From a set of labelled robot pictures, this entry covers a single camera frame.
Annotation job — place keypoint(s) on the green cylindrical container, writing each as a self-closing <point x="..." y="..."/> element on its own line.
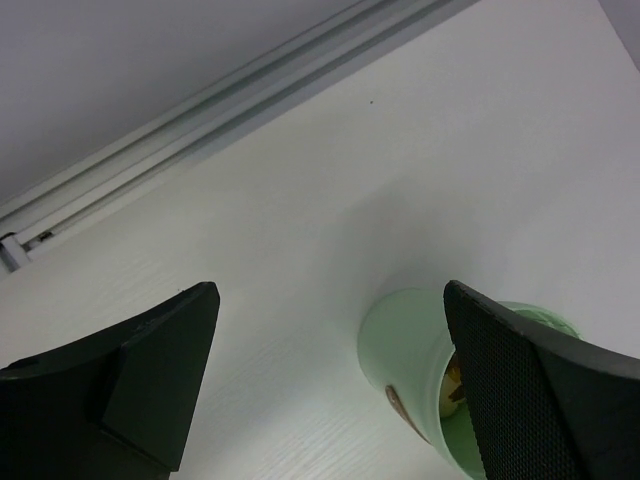
<point x="410" y="350"/>

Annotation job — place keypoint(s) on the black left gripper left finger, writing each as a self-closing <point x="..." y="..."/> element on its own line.
<point x="116" y="404"/>

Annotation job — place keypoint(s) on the orange yellow food piece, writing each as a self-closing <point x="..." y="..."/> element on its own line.
<point x="451" y="395"/>

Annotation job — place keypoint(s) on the left aluminium frame post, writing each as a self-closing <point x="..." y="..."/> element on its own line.
<point x="33" y="221"/>

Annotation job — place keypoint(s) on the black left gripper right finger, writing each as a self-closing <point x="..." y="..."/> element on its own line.
<point x="596" y="390"/>

